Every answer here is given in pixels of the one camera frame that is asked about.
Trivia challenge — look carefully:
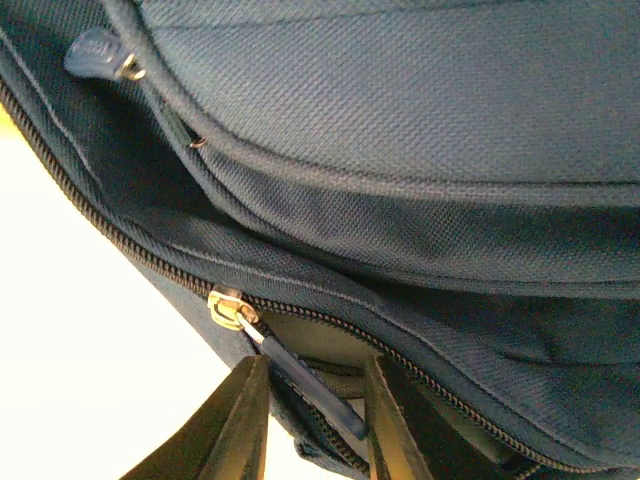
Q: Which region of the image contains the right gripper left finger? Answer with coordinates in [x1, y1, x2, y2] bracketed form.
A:
[123, 356, 270, 479]

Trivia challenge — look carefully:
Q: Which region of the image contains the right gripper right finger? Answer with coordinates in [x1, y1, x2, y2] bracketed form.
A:
[365, 356, 505, 480]

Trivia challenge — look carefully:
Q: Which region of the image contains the navy blue student backpack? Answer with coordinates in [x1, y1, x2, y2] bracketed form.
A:
[1, 1, 639, 479]

